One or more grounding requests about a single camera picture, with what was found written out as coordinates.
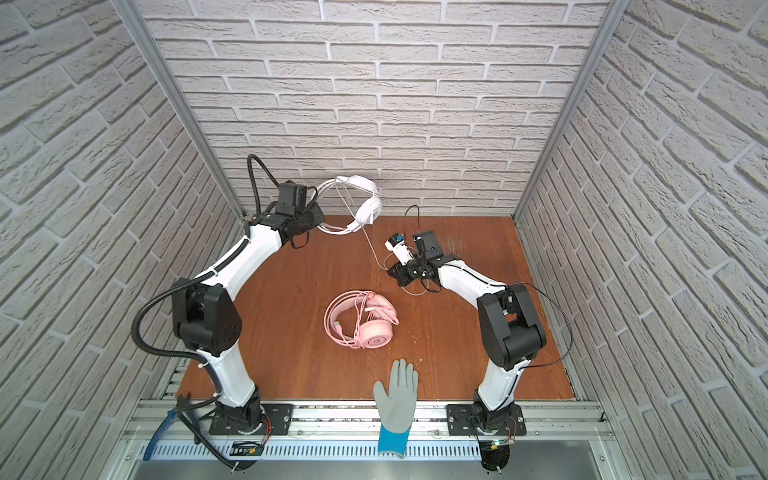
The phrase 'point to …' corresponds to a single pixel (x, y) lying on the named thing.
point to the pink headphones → (377, 329)
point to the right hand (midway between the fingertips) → (391, 268)
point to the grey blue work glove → (397, 408)
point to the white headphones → (368, 212)
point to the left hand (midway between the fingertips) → (321, 207)
